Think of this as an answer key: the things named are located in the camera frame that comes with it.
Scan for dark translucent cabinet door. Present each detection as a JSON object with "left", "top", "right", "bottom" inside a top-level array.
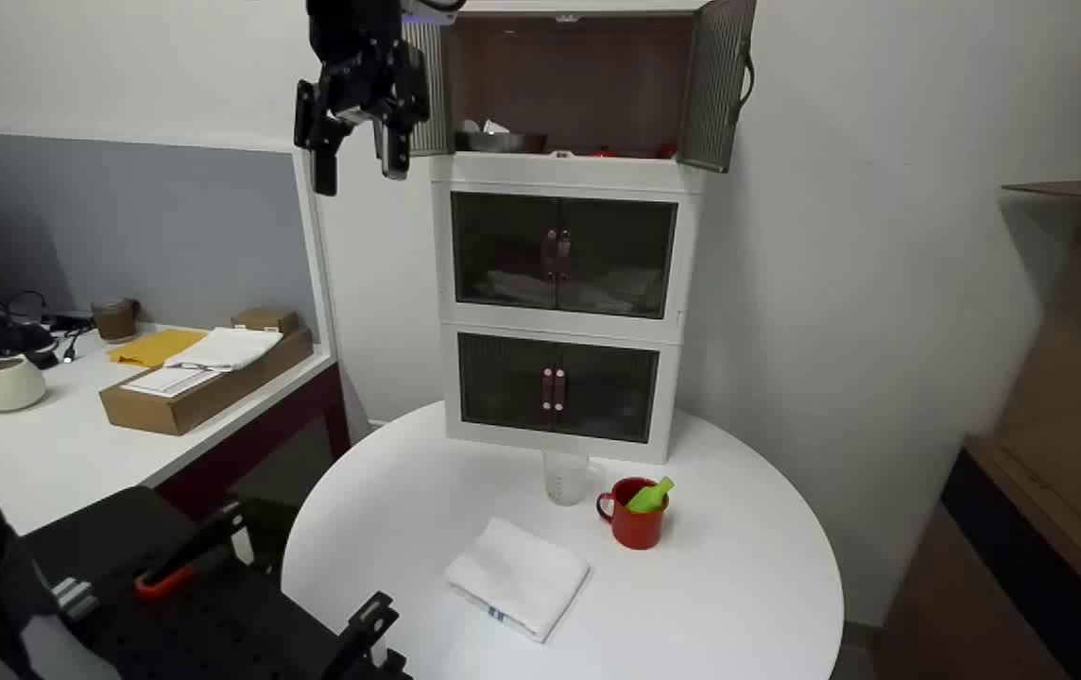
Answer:
[
  {"left": 448, "top": 193, "right": 560, "bottom": 315},
  {"left": 676, "top": 0, "right": 758, "bottom": 178},
  {"left": 458, "top": 329, "right": 554, "bottom": 440},
  {"left": 552, "top": 197, "right": 680, "bottom": 320},
  {"left": 552, "top": 336, "right": 666, "bottom": 448}
]

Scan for white paper stack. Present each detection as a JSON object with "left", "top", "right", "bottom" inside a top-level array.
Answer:
[{"left": 121, "top": 327, "right": 286, "bottom": 401}]

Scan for white office desk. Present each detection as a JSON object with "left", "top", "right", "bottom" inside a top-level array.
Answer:
[{"left": 0, "top": 319, "right": 355, "bottom": 542}]

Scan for white three-compartment storage cabinet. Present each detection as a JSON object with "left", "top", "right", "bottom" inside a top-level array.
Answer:
[{"left": 437, "top": 0, "right": 712, "bottom": 469}]

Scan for small cardboard box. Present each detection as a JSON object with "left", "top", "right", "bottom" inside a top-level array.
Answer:
[{"left": 225, "top": 308, "right": 306, "bottom": 339}]

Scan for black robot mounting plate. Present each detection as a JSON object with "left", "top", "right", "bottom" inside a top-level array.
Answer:
[{"left": 19, "top": 487, "right": 358, "bottom": 680}]

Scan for shallow cardboard tray box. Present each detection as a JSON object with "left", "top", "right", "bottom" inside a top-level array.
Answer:
[{"left": 94, "top": 320, "right": 317, "bottom": 440}]

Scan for green item in mug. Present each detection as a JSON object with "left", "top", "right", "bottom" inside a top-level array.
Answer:
[{"left": 623, "top": 474, "right": 680, "bottom": 517}]

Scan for white folded cloth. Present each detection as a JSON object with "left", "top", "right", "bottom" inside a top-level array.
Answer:
[{"left": 443, "top": 513, "right": 592, "bottom": 648}]

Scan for white crumpled item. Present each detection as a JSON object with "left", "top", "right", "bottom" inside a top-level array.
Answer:
[{"left": 452, "top": 114, "right": 516, "bottom": 159}]

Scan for grey partition with white frame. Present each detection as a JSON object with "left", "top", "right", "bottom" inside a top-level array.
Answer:
[{"left": 0, "top": 129, "right": 344, "bottom": 339}]

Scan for clear plastic cup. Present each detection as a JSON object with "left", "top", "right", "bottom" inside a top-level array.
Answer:
[{"left": 540, "top": 448, "right": 596, "bottom": 511}]

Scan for black desk cables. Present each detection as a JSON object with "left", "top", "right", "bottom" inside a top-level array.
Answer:
[{"left": 0, "top": 308, "right": 97, "bottom": 370}]

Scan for cardboard box with black band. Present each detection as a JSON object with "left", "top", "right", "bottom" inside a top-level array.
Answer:
[{"left": 873, "top": 430, "right": 1081, "bottom": 680}]

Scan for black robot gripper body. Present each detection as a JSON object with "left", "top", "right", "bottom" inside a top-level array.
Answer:
[{"left": 317, "top": 35, "right": 428, "bottom": 124}]

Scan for yellow envelope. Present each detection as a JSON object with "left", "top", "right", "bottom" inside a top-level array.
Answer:
[{"left": 104, "top": 327, "right": 213, "bottom": 376}]

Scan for small brown roll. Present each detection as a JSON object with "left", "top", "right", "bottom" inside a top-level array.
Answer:
[{"left": 87, "top": 294, "right": 147, "bottom": 346}]

